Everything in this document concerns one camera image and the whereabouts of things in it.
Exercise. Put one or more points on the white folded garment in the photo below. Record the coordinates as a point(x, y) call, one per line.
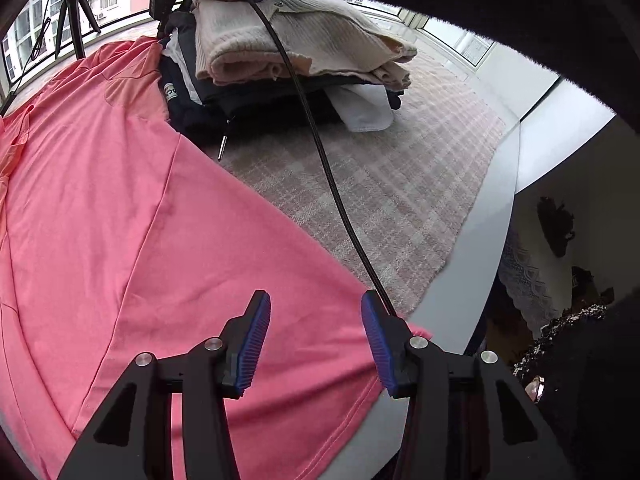
point(365, 110)

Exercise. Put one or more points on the dark hanging object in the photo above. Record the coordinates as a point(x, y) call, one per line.
point(555, 225)

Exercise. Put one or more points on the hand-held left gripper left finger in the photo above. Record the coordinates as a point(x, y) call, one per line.
point(252, 345)

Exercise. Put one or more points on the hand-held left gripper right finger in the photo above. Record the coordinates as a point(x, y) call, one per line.
point(377, 345)

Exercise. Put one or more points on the pink T-shirt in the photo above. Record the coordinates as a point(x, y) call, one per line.
point(125, 210)

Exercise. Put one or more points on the black tripod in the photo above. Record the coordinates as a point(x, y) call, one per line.
point(64, 10)

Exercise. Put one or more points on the black folded garment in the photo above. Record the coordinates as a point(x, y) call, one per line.
point(260, 105)

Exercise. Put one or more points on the beige knit sweater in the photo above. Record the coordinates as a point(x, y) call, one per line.
point(300, 35)

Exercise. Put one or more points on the black tweed jacket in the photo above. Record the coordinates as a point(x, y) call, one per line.
point(590, 385)

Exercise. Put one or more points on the white lace cloth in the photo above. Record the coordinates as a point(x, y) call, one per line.
point(525, 285)

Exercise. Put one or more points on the pink plaid mat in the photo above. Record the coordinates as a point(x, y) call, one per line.
point(400, 185)

